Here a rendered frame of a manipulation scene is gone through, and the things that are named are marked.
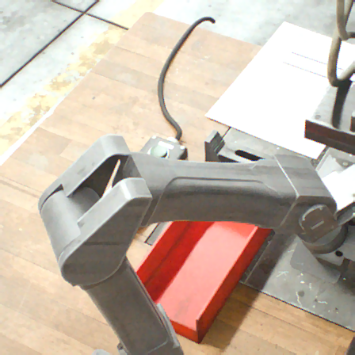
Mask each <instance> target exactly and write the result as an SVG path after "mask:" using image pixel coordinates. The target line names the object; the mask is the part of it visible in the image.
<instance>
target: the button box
mask: <svg viewBox="0 0 355 355"><path fill-rule="evenodd" d="M204 21H210V22H211V23H212V24H215V23H216V20H214V19H213V18H211V17H202V18H200V19H199V20H196V21H195V22H194V23H193V24H192V25H191V26H190V27H189V28H188V29H187V30H186V31H185V33H184V34H183V35H182V37H181V39H180V40H179V41H178V42H177V43H176V44H175V46H174V49H173V50H172V51H171V53H170V54H169V56H168V58H167V60H166V62H165V64H164V65H163V67H162V70H161V73H160V75H159V80H158V98H159V104H160V108H161V110H162V113H163V115H164V116H165V117H166V119H167V120H168V122H169V123H170V124H172V125H173V126H174V129H175V130H176V132H177V134H176V136H175V137H174V138H168V139H162V138H159V137H157V136H152V137H151V138H150V139H149V140H148V141H147V142H146V143H145V145H144V146H143V147H142V148H141V149H140V151H139V152H143V153H148V154H150V149H151V148H152V147H153V146H158V145H159V146H165V147H166V148H167V156H166V157H165V158H168V159H174V160H181V161H188V148H187V147H185V146H181V144H180V143H179V142H178V141H179V140H180V138H181V127H180V125H179V124H177V122H176V121H175V120H174V118H173V117H171V116H170V114H169V113H168V112H167V109H166V104H165V102H164V97H163V93H162V84H163V80H164V78H165V74H166V72H167V67H168V66H169V65H170V62H171V60H172V58H173V57H174V55H175V53H176V51H177V50H178V49H179V48H180V47H181V45H182V43H183V42H184V40H185V39H186V38H187V36H188V35H189V34H190V33H191V32H192V31H193V30H194V28H196V27H197V26H198V25H199V24H200V23H202V22H204Z"/></svg>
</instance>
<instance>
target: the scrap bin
mask: <svg viewBox="0 0 355 355"><path fill-rule="evenodd" d="M271 230H272V228H263V227H255V226H254V225H250V224H246V223H234V222H216V221H172V222H169V223H168V224H167V227H166V228H165V229H164V230H163V232H162V233H161V234H160V235H159V237H158V239H157V240H156V241H155V242H154V244H153V245H152V248H150V249H149V250H148V252H147V253H146V255H145V256H144V258H143V259H142V261H141V262H140V263H139V264H138V265H137V267H136V269H135V271H136V272H137V276H138V278H139V279H140V280H141V281H142V283H143V285H144V288H145V289H146V290H147V293H149V295H150V297H151V298H152V301H153V302H155V303H156V304H158V303H160V304H161V305H162V306H163V308H164V310H165V311H166V313H167V316H169V320H170V322H171V324H172V326H173V328H174V332H175V333H176V334H179V335H181V336H182V337H184V338H187V339H189V340H192V341H194V342H196V343H197V344H200V343H201V341H202V340H203V339H204V336H205V335H206V333H207V332H208V330H209V329H210V327H211V326H212V324H213V322H214V321H215V319H216V317H217V316H218V315H219V312H220V310H221V309H222V308H223V306H224V305H225V303H226V302H227V300H228V298H229V297H230V295H231V294H232V292H233V291H234V290H235V286H237V284H238V283H239V281H240V280H241V279H242V275H243V274H244V273H245V272H246V271H247V269H248V267H249V264H250V263H251V262H252V261H253V259H254V257H256V255H257V252H258V251H259V249H261V246H262V245H263V243H264V241H265V240H266V238H267V237H268V235H269V234H270V232H271Z"/></svg>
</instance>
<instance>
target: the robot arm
mask: <svg viewBox="0 0 355 355"><path fill-rule="evenodd" d="M119 160H120V165H119V166H118V168H117V169H116V173H115V176H114V179H113V182H112V189H111V190H109V191H108V192H107V193H106V194H105V195H104V193H105V190H106V189H107V186H108V183H109V180H110V178H111V177H112V175H113V172H114V170H115V167H116V164H117V162H118V161H119ZM103 195H104V196H103ZM38 210H39V213H40V218H41V219H42V220H43V222H44V226H45V228H46V231H47V233H48V238H49V241H50V243H51V245H52V249H53V250H54V253H55V258H56V261H57V263H58V266H59V270H60V272H61V274H62V278H63V279H64V280H65V281H66V282H68V283H70V284H71V285H72V287H75V286H79V287H80V288H81V289H82V290H83V291H85V292H86V293H87V294H88V295H89V296H90V298H91V300H92V302H94V304H95V305H96V307H97V309H99V312H101V314H102V316H103V317H104V318H105V320H106V321H107V323H108V324H109V325H110V327H111V328H112V329H113V331H114V333H115V335H116V336H117V337H118V339H119V340H120V342H119V343H118V345H117V346H116V347H117V351H118V353H119V355H185V354H184V352H183V350H182V347H181V344H180V342H179V340H178V338H177V335H176V334H175V332H174V328H173V326H172V324H171V322H170V320H169V316H167V313H166V311H165V310H164V308H163V306H162V305H161V304H160V303H158V304H156V303H155V302H153V301H152V298H151V297H150V295H149V293H147V290H146V289H145V288H144V285H143V283H142V281H141V280H140V279H139V278H138V276H137V272H136V271H135V270H134V269H133V267H132V265H131V264H130V261H129V260H128V257H127V255H126V253H127V252H128V249H129V248H130V245H131V243H132V240H133V239H134V237H135V235H136V233H137V230H138V228H139V227H146V226H147V225H151V224H154V223H164V222H172V221H216V222H234V223H246V224H250V225H254V226H255V227H263V228H272V229H273V230H274V231H275V233H276V234H283V235H297V236H298V238H299V240H298V242H297V244H296V247H295V249H294V252H293V254H292V256H291V258H290V261H289V264H290V265H291V266H292V267H293V268H295V269H298V270H300V271H302V272H305V273H310V274H311V275H313V276H316V277H318V278H320V279H323V280H324V281H328V282H330V283H332V284H337V283H339V282H342V280H343V278H344V276H345V273H346V271H347V269H348V267H349V264H350V262H351V261H355V164H353V165H352V166H350V167H349V168H346V169H345V170H343V171H342V172H340V174H339V173H338V172H337V171H336V170H333V171H332V172H331V173H329V174H328V175H325V176H324V177H322V178H320V176H319V175H318V174H317V172H316V170H315V168H313V166H312V165H311V164H310V162H309V160H308V159H307V158H305V157H303V156H301V155H283V154H272V155H271V158H270V160H268V159H260V160H258V161H253V162H204V161H181V160H174V159H168V158H159V157H156V156H154V155H151V154H148V153H143V152H132V151H130V149H129V147H128V145H127V144H126V142H125V139H124V137H123V135H117V134H108V135H104V136H101V138H99V139H97V140H96V141H95V142H94V143H93V145H92V146H90V147H88V148H87V149H86V151H85V152H84V153H82V154H81V155H80V156H79V157H78V159H77V160H76V161H74V162H73V163H72V164H71V166H70V167H69V168H67V169H66V170H65V171H64V172H63V173H62V174H61V175H59V176H58V177H57V178H56V180H55V181H54V182H53V183H51V184H50V185H49V186H48V188H47V189H46V190H44V191H43V192H42V194H41V195H40V199H39V201H38Z"/></svg>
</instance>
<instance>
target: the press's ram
mask: <svg viewBox="0 0 355 355"><path fill-rule="evenodd" d="M303 138H304V139H309V140H311V141H314V142H316V143H320V144H322V145H324V146H328V147H332V148H334V149H337V150H339V151H342V152H345V153H349V154H351V155H355V81H354V80H351V79H349V81H348V82H347V83H346V84H344V85H343V86H339V87H334V86H332V85H331V84H330V83H329V85H328V86H327V87H326V89H325V91H324V92H323V94H322V95H321V96H320V98H319V99H318V100H317V102H316V104H315V106H314V107H313V108H312V109H311V111H310V112H309V114H308V116H307V117H306V118H305V124H304V133H303Z"/></svg>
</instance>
